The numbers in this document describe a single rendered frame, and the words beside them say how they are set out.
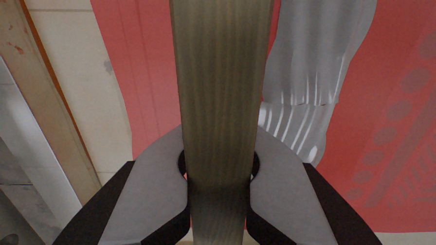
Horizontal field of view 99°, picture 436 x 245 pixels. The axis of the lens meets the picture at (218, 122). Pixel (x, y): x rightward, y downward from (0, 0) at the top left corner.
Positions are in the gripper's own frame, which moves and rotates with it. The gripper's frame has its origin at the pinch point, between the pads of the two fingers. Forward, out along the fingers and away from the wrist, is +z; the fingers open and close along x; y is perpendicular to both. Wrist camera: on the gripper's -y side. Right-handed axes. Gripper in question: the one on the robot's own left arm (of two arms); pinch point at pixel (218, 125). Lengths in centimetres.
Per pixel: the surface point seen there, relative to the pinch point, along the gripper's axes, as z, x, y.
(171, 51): 5.3, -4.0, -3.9
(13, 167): 100, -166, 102
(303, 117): 4.8, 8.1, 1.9
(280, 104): 4.9, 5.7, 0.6
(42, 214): 100, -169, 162
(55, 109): 3.8, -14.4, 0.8
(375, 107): 5.2, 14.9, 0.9
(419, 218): 5.0, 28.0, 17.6
